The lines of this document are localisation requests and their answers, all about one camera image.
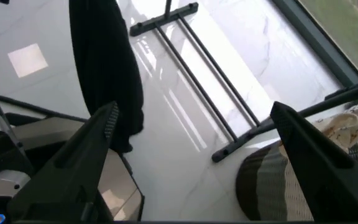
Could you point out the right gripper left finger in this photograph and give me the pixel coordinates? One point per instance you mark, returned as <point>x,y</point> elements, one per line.
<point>70,168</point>

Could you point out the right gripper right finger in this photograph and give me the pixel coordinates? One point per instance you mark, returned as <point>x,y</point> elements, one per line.
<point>325,174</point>

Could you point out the black garment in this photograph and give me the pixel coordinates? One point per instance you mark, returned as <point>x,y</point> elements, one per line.
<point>107,68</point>

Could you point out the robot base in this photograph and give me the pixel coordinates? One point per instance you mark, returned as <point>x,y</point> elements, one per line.
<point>120,180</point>

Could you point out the white laundry basket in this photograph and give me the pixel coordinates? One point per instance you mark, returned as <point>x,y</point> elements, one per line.
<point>269,186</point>

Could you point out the black clothes rack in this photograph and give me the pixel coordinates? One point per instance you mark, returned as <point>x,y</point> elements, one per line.
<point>154,23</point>

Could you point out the cream printed garment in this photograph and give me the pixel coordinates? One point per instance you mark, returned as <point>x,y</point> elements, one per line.
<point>337,127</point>

